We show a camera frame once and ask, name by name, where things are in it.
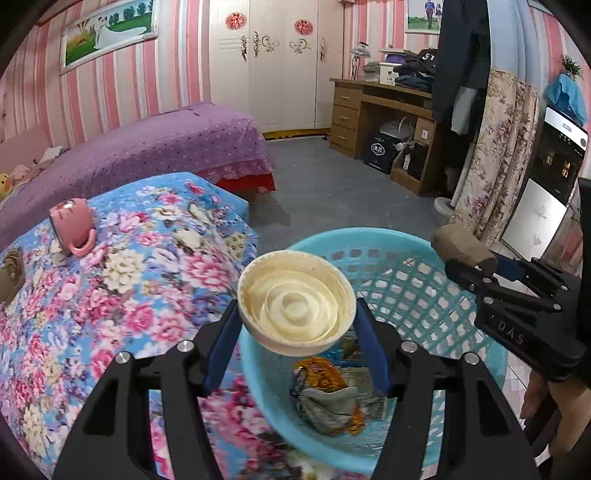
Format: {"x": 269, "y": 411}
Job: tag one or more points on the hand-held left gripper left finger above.
{"x": 219, "y": 350}

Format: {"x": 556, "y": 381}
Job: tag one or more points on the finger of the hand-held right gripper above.
{"x": 517, "y": 270}
{"x": 485, "y": 284}

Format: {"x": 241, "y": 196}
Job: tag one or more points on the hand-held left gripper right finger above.
{"x": 376, "y": 355}

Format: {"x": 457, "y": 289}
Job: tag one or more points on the orange snack packet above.
{"x": 323, "y": 374}

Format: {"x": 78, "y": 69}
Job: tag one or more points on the grey cloth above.
{"x": 328, "y": 406}

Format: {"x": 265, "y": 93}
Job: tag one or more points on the light blue plastic basket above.
{"x": 392, "y": 277}

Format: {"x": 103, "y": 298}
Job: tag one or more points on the cream round cup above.
{"x": 295, "y": 300}

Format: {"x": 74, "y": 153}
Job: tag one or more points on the person's right hand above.
{"x": 535, "y": 397}

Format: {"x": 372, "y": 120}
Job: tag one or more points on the blue printed wrapper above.
{"x": 351, "y": 348}

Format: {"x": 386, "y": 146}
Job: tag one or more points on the white water dispenser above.
{"x": 535, "y": 207}

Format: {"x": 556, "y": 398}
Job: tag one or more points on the white fan stand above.
{"x": 445, "y": 207}

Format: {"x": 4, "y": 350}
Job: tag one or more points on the floral blue blanket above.
{"x": 138, "y": 300}

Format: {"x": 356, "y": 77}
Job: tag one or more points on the floral beige cloth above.
{"x": 503, "y": 152}

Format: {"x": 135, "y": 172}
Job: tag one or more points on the open cardboard box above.
{"x": 408, "y": 164}

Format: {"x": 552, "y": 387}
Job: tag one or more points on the small cardboard box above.
{"x": 425, "y": 129}

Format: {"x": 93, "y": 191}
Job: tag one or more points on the black printed box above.
{"x": 379, "y": 152}

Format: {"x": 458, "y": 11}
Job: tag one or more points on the white round appliance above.
{"x": 397, "y": 131}

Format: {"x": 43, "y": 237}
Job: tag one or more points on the blue cloth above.
{"x": 565, "y": 97}

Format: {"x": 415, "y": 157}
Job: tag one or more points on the pink ceramic mug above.
{"x": 74, "y": 221}

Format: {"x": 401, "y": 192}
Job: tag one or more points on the small green plant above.
{"x": 571, "y": 65}

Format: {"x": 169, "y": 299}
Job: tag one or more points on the purple bed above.
{"x": 161, "y": 143}

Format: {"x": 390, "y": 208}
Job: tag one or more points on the hanging dark coat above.
{"x": 459, "y": 60}

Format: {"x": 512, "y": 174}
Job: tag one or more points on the wooden desk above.
{"x": 346, "y": 110}

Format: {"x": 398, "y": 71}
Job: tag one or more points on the crumpled brown paper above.
{"x": 10, "y": 277}

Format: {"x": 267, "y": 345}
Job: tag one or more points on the pile of dark clothes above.
{"x": 415, "y": 69}

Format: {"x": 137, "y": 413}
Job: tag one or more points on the white storage box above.
{"x": 390, "y": 74}

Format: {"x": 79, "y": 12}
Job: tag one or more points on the small white cloth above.
{"x": 51, "y": 154}

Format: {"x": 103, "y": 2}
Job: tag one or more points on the desk lamp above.
{"x": 361, "y": 53}

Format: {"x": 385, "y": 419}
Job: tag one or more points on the pink soft toy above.
{"x": 21, "y": 173}

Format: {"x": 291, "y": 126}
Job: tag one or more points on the framed couple photo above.
{"x": 425, "y": 16}

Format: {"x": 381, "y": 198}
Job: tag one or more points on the yellow duck plush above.
{"x": 4, "y": 183}

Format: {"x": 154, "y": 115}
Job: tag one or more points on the cream wardrobe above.
{"x": 277, "y": 83}

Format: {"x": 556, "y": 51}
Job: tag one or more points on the pink headboard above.
{"x": 23, "y": 147}

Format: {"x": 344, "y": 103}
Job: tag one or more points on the red paper decoration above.
{"x": 302, "y": 26}
{"x": 234, "y": 21}

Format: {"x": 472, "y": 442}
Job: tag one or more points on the framed landscape picture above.
{"x": 108, "y": 34}

